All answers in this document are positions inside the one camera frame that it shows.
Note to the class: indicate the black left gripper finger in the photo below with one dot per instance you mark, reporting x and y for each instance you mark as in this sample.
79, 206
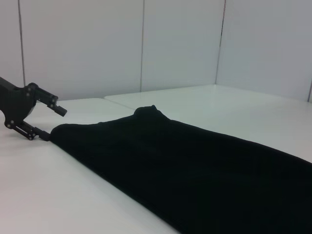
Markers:
50, 102
29, 131

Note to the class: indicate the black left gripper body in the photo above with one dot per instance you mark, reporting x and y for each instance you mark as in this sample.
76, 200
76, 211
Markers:
14, 102

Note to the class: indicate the black shirt with FREE print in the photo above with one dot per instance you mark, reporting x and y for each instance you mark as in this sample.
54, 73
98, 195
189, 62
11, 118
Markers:
182, 170

